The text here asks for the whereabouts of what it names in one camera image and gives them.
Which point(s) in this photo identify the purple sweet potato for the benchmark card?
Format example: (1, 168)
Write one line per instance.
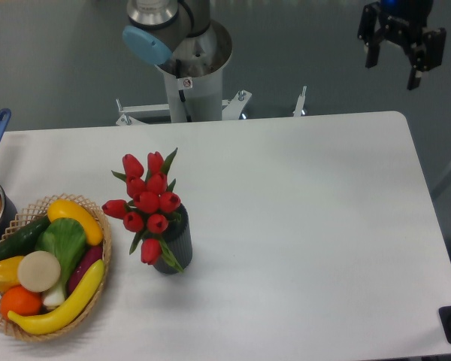
(91, 255)

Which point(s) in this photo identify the green bok choy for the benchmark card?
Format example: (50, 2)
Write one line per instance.
(66, 240)

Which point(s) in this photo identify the yellow bell pepper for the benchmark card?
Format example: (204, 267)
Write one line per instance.
(9, 273)

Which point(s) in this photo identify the white metal base frame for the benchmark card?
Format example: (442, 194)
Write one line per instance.
(232, 109)

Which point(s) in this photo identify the woven wicker basket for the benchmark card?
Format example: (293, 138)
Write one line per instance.
(38, 210)

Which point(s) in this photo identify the beige round disc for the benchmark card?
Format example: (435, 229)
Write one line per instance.
(38, 271)

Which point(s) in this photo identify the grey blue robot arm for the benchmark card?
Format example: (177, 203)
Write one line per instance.
(180, 38)

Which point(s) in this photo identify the dark grey ribbed vase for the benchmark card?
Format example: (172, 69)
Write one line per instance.
(178, 239)

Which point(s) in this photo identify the yellow banana shaped squash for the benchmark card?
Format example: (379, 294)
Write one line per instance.
(69, 310)

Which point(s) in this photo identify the yellow squash upper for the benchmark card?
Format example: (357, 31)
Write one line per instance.
(63, 208)

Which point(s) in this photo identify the red tulip bouquet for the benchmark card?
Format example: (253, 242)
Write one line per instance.
(153, 208)

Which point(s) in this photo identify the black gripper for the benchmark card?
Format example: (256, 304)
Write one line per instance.
(403, 22)

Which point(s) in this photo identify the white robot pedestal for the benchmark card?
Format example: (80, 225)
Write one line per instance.
(193, 99)

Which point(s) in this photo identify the orange fruit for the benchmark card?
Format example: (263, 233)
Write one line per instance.
(20, 301)

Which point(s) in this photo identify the green cucumber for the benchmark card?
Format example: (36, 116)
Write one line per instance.
(23, 241)

